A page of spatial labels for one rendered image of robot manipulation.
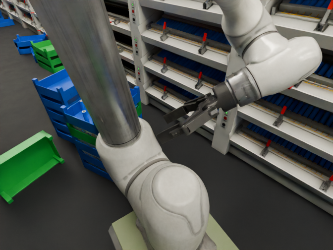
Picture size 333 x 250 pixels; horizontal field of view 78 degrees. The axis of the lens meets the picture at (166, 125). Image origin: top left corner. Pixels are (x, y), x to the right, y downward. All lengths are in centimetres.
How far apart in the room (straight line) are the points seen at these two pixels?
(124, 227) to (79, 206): 43
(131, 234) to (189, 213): 29
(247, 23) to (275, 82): 16
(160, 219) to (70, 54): 34
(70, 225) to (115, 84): 78
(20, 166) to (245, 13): 115
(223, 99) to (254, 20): 20
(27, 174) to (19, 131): 43
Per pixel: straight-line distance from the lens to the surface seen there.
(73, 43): 36
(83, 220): 106
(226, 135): 115
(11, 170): 126
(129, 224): 71
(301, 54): 56
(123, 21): 156
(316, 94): 89
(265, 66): 54
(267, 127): 101
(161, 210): 43
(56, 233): 108
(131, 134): 48
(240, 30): 58
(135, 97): 101
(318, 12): 89
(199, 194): 45
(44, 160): 132
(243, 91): 54
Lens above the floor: 90
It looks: 40 degrees down
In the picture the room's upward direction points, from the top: straight up
